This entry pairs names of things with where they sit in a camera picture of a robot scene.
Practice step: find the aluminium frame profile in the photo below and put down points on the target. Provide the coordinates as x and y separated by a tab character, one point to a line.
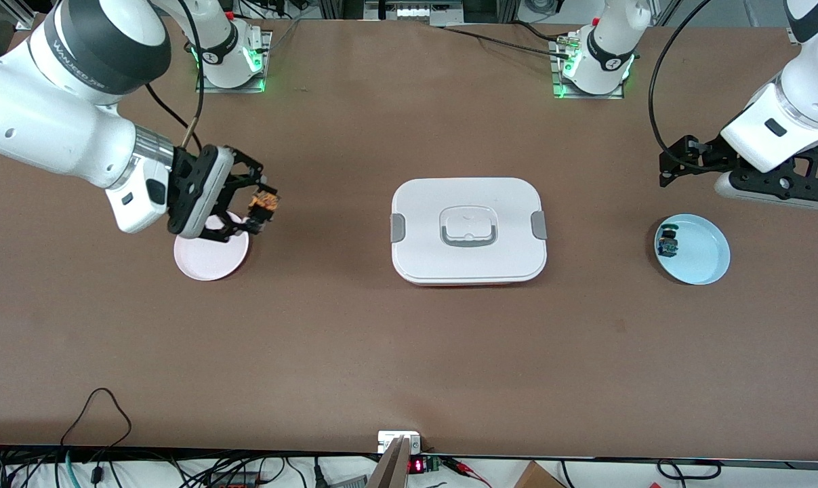
15	13

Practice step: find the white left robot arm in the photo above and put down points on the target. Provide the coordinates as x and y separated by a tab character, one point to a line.
612	47

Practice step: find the black green small part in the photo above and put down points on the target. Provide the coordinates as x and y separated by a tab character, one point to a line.
667	245

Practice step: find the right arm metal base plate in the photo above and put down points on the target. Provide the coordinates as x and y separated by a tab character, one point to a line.
232	89

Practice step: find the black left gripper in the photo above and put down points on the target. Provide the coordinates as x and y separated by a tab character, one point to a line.
710	155

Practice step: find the brown cardboard box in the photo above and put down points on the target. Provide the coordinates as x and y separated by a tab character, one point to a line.
537	478

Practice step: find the pink round plate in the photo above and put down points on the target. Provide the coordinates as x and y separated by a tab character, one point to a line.
209	261

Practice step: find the white power strip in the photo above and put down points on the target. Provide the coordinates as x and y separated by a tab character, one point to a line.
415	12

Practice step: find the light blue round plate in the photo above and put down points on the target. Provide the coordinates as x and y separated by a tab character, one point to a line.
683	270

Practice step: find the aluminium camera mount profile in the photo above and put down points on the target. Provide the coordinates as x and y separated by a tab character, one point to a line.
390	471

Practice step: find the orange push-button switch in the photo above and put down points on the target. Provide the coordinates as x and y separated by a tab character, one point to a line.
265	201

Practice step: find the red clip leads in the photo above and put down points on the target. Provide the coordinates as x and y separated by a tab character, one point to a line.
459	466

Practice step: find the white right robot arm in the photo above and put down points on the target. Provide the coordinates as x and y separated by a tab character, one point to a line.
56	129

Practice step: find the red digit display module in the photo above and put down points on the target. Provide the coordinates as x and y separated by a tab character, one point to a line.
416	466

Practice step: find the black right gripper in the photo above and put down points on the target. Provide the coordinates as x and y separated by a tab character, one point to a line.
241	184

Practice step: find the white lidded lunch box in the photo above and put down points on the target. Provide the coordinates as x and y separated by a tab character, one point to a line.
503	257

